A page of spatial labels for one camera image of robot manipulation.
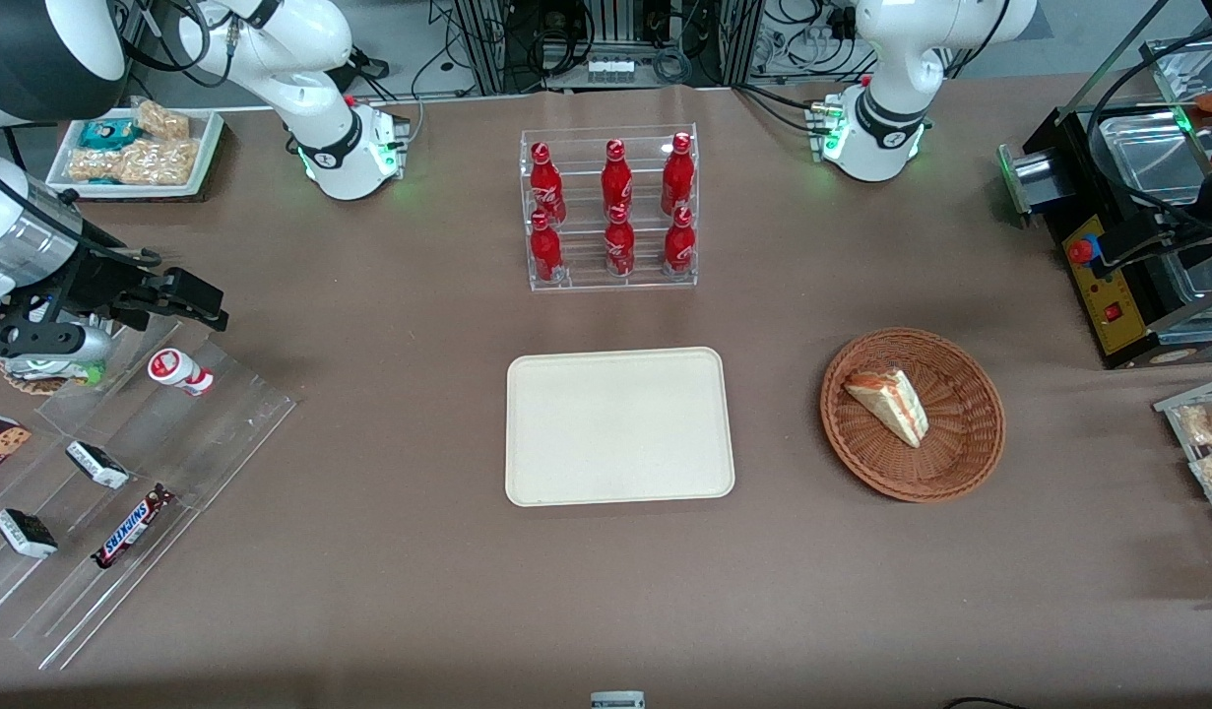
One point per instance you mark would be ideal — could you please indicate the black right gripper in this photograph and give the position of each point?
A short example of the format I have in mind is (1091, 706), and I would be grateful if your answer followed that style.
(101, 279)

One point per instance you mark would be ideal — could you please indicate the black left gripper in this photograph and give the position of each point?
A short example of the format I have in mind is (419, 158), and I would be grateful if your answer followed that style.
(1147, 237)

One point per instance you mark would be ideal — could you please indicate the triangular sandwich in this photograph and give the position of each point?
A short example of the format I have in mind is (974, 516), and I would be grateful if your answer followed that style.
(891, 402)

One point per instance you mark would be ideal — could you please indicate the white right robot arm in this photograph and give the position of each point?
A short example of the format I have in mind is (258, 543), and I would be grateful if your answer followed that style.
(322, 98)

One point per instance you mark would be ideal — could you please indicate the small light wicker basket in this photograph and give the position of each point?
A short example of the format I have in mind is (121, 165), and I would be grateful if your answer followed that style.
(49, 374)

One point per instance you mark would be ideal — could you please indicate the white snack tray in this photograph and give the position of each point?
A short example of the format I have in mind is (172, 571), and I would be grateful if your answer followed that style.
(204, 148)

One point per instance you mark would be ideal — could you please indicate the grey tray of bread packs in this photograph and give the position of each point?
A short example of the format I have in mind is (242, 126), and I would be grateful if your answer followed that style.
(1172, 406)

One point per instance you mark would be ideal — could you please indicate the brown wicker basket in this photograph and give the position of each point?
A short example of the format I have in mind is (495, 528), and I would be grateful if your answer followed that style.
(960, 433)

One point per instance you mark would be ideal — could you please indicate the cream plastic tray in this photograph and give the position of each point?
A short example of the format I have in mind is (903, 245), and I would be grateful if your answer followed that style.
(619, 425)

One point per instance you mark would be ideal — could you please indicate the black fryer with yellow panel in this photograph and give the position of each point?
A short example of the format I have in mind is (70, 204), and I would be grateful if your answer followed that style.
(1108, 197)

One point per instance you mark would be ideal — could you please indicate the red white yogurt cup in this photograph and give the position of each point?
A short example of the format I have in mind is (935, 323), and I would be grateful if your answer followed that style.
(177, 369)

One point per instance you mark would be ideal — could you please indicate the clear acrylic stepped display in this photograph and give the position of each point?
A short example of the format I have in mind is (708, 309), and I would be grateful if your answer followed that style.
(202, 433)

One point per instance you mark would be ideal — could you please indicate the clear bag of rice crackers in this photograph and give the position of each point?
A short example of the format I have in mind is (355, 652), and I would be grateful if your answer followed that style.
(160, 162)
(162, 120)
(94, 164)

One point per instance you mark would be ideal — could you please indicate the black white snack packet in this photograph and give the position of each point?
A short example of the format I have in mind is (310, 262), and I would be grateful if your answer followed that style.
(97, 464)
(26, 533)

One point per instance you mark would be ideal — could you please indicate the teal snack packet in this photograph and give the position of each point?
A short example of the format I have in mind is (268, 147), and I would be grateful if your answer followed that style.
(107, 133)

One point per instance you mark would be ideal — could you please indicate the Snickers chocolate bar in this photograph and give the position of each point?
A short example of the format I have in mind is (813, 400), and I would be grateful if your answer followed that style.
(133, 527)

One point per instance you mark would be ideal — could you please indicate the red cola bottle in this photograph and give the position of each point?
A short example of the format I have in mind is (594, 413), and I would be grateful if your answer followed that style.
(620, 242)
(616, 177)
(677, 173)
(679, 240)
(545, 248)
(545, 182)

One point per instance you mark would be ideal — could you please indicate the clear acrylic bottle rack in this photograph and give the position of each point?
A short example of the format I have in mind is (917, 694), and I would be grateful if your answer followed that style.
(609, 212)

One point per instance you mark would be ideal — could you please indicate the white power strip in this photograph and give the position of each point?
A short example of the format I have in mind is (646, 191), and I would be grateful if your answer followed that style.
(609, 71)

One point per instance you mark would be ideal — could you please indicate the small white grey object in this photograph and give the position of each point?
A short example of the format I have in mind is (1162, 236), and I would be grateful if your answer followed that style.
(617, 700)

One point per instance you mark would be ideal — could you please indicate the aluminium equipment frame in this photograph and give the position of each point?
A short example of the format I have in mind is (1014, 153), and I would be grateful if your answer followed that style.
(527, 39)

